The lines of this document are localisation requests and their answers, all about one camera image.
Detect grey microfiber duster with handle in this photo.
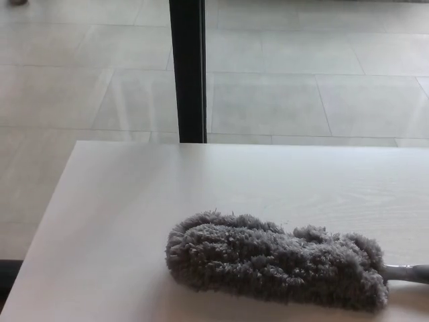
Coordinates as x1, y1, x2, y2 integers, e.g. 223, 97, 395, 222
165, 210, 429, 313

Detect black window frame post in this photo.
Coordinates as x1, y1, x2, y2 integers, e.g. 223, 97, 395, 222
168, 0, 208, 144

